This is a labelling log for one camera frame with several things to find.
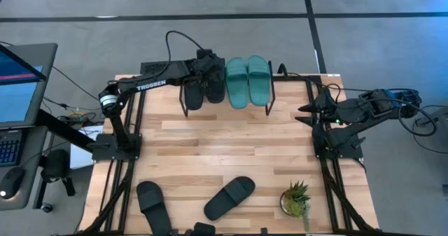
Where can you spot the black aluminium table frame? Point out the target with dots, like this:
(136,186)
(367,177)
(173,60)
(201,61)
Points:
(141,124)

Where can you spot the black computer mouse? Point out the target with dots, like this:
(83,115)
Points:
(12,180)

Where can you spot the monitor with blue screen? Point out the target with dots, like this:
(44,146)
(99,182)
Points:
(21,99)

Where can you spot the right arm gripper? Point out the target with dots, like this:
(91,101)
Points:
(330,110)

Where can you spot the grey computer desk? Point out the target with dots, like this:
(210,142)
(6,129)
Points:
(33,166)

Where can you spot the white paper sheet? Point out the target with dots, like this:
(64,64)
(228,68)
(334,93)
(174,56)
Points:
(78,159)

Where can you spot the black caster wheel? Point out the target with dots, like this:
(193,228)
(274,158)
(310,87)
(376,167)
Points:
(46,208)

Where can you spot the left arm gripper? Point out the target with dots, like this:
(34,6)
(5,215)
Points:
(206,68)

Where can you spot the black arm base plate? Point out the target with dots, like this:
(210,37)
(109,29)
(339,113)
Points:
(350,152)
(105,152)

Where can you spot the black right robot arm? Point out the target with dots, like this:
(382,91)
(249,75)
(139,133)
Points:
(353,132)

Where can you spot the teal rubber slide sandal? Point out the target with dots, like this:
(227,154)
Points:
(260,85)
(238,89)

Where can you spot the black rounded object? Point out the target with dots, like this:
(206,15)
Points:
(204,229)

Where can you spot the round plant pot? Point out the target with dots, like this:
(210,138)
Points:
(283,208)

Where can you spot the left arm wrist camera box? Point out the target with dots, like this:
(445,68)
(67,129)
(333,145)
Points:
(204,54)

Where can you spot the black diagonal desk beam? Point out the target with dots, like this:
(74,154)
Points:
(63,129)

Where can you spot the small black clamp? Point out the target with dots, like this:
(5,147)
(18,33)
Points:
(264,231)

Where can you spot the black stool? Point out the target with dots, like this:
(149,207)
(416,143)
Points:
(56,164)

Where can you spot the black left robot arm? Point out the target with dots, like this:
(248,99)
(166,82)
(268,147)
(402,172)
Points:
(150,84)

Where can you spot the green succulent plant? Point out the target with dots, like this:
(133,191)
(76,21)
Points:
(297,194)

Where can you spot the black keyboard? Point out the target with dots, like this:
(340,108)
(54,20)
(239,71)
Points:
(154,68)
(8,148)

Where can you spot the wooden shelf with black legs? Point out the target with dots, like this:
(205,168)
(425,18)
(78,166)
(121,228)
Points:
(273,85)

